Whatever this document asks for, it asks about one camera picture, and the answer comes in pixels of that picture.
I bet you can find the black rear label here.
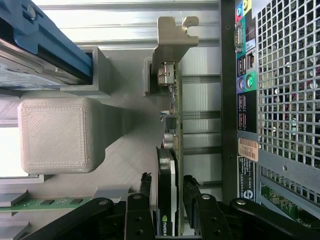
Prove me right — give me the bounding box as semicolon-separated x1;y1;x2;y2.
237;159;256;204

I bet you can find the peach service tag sticker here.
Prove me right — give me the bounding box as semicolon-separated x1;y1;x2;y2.
238;137;260;163

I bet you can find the green RAM stick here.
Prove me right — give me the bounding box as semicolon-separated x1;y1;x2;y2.
0;196;94;214

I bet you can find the grey printed parts rack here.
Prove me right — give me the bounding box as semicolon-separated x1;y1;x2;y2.
0;45;181;240

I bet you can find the open grey PC case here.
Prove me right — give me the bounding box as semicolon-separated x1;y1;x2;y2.
219;0;320;240

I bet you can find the rear port block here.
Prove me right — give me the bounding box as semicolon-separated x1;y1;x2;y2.
234;0;258;133

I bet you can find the hard disk in blue caddy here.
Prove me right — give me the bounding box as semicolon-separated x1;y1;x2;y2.
0;0;94;89

